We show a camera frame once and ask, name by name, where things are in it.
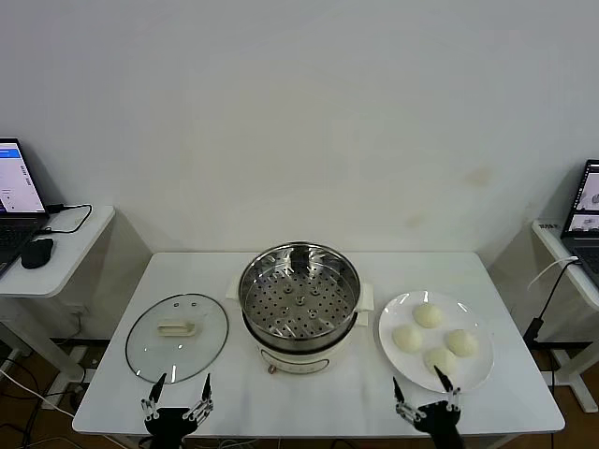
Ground white laptop cable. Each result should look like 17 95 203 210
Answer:
528 255 579 291

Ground perforated steel steamer basket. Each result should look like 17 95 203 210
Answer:
238 241 362 346

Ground black laptop power cable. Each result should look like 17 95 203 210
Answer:
40 202 94 235

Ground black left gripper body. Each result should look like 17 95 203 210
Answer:
143 407 195 449

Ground glass lid with cream handle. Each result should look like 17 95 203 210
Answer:
124 293 230 384

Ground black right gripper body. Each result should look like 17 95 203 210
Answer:
415 399 465 449

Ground black open laptop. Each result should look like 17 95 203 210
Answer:
560 159 599 287
0 137 51 277

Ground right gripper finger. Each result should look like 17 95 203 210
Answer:
432 365 463 413
391 376 420 423

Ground black computer mouse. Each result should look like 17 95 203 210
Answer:
21 237 55 270

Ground cream electric cooker pot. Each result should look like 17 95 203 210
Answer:
226 275 375 378

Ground white steamed baozi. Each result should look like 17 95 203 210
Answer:
391 324 423 353
423 346 458 377
446 328 480 358
413 302 444 329

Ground white floor cable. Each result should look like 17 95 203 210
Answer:
0 368 76 418

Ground black cable with adapter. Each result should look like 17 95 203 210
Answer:
522 259 581 346

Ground white side table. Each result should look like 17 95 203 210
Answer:
531 219 599 413
0 204 116 398

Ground white round plate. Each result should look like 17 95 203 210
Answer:
377 290 495 394

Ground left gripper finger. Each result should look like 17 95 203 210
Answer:
185 372 215 422
140 372 168 422

